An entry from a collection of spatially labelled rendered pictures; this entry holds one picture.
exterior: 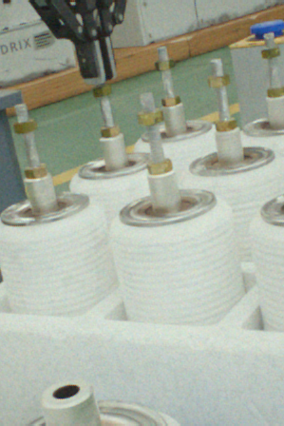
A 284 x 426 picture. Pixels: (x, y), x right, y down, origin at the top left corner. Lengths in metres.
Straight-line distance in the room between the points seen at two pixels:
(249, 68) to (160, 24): 2.36
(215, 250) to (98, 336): 0.11
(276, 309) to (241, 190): 0.15
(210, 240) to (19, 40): 2.36
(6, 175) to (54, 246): 0.42
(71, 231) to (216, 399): 0.18
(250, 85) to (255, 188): 0.31
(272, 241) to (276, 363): 0.08
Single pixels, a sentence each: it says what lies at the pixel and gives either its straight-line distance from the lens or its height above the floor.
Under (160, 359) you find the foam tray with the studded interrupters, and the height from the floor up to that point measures 0.16.
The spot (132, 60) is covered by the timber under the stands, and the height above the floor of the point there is 0.06.
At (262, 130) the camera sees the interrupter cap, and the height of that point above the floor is 0.25.
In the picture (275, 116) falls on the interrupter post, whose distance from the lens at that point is 0.85.
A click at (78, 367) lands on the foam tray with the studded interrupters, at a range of 0.67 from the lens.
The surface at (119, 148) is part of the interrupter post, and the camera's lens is 0.81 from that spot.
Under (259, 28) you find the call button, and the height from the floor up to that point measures 0.33.
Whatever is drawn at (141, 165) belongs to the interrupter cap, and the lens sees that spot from 0.79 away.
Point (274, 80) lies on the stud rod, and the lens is 0.85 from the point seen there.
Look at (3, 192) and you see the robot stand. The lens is 1.10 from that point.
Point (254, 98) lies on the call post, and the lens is 1.02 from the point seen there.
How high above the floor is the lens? 0.44
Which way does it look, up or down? 19 degrees down
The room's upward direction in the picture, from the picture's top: 11 degrees counter-clockwise
